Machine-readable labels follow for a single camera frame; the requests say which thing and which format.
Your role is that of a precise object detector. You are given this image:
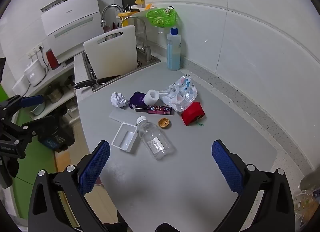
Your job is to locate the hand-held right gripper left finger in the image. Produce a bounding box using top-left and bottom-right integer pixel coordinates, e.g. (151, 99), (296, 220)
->
(27, 140), (111, 232)

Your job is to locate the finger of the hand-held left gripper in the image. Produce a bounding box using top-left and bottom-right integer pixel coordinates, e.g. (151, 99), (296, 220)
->
(0, 95), (44, 122)
(12, 116), (59, 140)

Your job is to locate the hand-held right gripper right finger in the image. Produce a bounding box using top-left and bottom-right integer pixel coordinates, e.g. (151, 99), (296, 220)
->
(212, 139), (296, 232)

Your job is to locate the white plastic tray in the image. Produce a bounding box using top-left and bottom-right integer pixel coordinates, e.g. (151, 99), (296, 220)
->
(111, 121), (138, 153)

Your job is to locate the white plastic lid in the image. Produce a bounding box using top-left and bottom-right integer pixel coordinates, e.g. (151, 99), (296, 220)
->
(109, 108), (137, 124)

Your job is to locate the clear plastic bottle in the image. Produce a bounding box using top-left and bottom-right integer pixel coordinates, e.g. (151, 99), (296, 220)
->
(136, 116), (175, 160)

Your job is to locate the white paper ball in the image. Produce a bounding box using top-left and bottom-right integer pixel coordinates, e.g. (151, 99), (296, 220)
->
(111, 92), (128, 108)

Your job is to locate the purple foil wrapper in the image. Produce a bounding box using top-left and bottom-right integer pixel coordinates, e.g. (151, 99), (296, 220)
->
(128, 91), (147, 110)

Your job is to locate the dark printed slim box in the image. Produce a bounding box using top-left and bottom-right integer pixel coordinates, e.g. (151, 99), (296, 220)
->
(134, 105), (173, 116)

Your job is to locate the clear printed plastic bag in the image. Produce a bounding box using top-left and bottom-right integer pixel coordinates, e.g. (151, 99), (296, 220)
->
(159, 74), (198, 112)

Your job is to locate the white paper roll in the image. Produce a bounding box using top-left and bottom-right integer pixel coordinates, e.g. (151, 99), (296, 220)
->
(143, 89), (160, 106)

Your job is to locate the person's left hand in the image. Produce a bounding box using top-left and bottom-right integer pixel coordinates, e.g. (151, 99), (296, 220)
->
(7, 159), (19, 178)

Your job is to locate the pale plastic basin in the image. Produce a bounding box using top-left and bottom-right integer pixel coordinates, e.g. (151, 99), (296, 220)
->
(29, 100), (47, 116)

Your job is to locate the black blue pedal bin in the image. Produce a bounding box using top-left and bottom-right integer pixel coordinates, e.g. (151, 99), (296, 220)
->
(37, 116), (75, 151)

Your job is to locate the white boxy appliance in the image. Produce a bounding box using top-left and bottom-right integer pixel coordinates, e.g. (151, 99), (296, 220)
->
(12, 75), (32, 95)

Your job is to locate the steel cooking pot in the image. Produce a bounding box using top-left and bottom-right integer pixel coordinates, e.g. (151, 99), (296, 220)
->
(44, 85), (64, 104)

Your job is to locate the white storage box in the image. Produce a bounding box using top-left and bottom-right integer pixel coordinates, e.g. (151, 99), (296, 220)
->
(61, 108), (81, 126)

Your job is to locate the white rice cooker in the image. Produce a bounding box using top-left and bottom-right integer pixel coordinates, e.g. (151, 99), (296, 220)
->
(24, 59), (46, 86)

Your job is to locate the white open shelf unit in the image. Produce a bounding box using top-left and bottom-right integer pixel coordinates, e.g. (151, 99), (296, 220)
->
(30, 63), (82, 132)

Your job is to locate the grey counter mat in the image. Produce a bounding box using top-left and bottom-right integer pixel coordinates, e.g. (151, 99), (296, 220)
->
(76, 61), (279, 232)

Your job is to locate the red cup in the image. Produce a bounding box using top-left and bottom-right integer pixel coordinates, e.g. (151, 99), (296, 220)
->
(46, 49), (60, 71)

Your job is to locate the black shoe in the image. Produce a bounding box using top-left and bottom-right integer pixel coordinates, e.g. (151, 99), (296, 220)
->
(104, 218), (128, 232)

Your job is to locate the white countertop dishwasher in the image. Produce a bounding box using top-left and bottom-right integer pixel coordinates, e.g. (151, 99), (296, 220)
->
(41, 0), (105, 64)

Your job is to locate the clear glass dish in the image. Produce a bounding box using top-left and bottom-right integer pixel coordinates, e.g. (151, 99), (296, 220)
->
(294, 188), (320, 225)

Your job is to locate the white cutting board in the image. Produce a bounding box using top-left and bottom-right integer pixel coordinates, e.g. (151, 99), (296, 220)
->
(83, 25), (138, 80)

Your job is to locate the tall chrome faucet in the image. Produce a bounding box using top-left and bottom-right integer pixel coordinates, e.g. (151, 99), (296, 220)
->
(101, 4), (124, 28)

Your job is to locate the steel sink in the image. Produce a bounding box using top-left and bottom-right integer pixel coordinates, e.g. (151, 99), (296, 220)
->
(82, 45), (162, 93)

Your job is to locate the slim gooseneck faucet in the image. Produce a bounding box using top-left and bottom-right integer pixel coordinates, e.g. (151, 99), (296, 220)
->
(121, 16), (152, 63)

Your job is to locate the blue liquid bottle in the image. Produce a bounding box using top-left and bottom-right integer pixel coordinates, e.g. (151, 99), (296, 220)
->
(167, 28), (181, 71)

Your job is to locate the white yellow sink caddy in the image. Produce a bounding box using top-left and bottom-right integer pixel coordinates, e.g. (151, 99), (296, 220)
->
(117, 2), (158, 23)

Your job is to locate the green plastic hanging basket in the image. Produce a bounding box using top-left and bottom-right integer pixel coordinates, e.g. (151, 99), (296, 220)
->
(146, 8), (179, 28)

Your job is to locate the black power cable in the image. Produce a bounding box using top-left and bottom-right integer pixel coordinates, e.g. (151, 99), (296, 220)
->
(40, 47), (50, 74)

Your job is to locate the white wall socket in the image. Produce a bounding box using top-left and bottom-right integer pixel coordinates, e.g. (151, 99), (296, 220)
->
(27, 43), (44, 58)

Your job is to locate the black-handled knife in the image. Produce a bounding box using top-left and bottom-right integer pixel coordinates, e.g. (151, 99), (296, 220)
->
(74, 78), (118, 90)

